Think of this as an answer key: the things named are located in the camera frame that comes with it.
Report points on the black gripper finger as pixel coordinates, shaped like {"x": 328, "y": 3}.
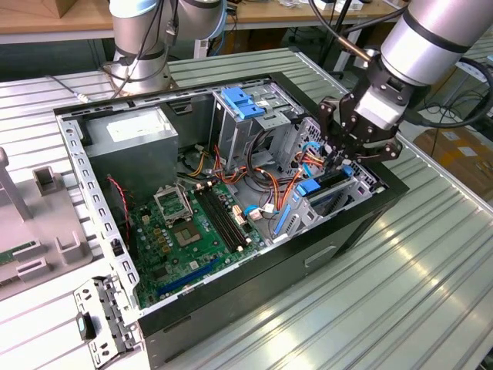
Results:
{"x": 381, "y": 153}
{"x": 328, "y": 115}

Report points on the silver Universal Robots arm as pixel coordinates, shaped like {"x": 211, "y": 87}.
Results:
{"x": 423, "y": 42}

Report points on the metal disk bay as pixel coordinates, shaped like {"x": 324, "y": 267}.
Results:
{"x": 306, "y": 219}

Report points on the black tripod stand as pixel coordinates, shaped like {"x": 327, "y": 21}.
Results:
{"x": 326, "y": 53}

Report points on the cardboard box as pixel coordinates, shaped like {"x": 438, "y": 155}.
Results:
{"x": 462, "y": 165}

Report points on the blue plastic drive latch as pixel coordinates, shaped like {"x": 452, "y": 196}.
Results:
{"x": 239, "y": 102}

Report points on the metal optical drive cage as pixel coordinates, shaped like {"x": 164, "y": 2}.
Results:
{"x": 235, "y": 135}

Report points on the white box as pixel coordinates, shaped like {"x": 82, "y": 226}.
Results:
{"x": 354, "y": 4}
{"x": 323, "y": 4}

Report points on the blue SATA plug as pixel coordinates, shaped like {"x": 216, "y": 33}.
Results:
{"x": 252, "y": 214}

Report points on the white board connector block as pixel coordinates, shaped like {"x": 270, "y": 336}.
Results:
{"x": 239, "y": 216}

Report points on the black RAM slot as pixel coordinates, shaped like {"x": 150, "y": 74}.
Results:
{"x": 224, "y": 217}
{"x": 214, "y": 217}
{"x": 219, "y": 217}
{"x": 229, "y": 217}

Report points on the metal slat shelf table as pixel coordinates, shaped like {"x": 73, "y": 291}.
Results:
{"x": 485, "y": 48}

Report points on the green motherboard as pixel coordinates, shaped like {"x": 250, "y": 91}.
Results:
{"x": 204, "y": 246}

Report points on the CPU socket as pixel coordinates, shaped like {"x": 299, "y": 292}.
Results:
{"x": 186, "y": 234}

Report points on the black open PC case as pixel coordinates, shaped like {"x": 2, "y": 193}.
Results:
{"x": 250, "y": 293}

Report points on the grey power supply unit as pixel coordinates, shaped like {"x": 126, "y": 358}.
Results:
{"x": 131, "y": 162}

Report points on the white four pin connector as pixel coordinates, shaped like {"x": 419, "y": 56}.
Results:
{"x": 145, "y": 219}

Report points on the blue expansion slot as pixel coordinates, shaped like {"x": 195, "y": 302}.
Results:
{"x": 188, "y": 277}

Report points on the black square chip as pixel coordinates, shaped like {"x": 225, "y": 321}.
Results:
{"x": 161, "y": 273}

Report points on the brown box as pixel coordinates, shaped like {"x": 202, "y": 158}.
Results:
{"x": 65, "y": 7}

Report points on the grey parts rack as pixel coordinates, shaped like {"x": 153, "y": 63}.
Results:
{"x": 42, "y": 223}

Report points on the green RAM stick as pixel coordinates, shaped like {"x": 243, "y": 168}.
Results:
{"x": 11, "y": 255}

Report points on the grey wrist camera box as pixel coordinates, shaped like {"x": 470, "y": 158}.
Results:
{"x": 375, "y": 108}

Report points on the wooden desk white frame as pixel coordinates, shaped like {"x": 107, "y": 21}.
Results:
{"x": 269, "y": 15}

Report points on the metal card retention bracket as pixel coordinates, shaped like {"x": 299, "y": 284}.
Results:
{"x": 85, "y": 297}

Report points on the black blue bracket latch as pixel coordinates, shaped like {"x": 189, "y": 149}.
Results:
{"x": 88, "y": 329}

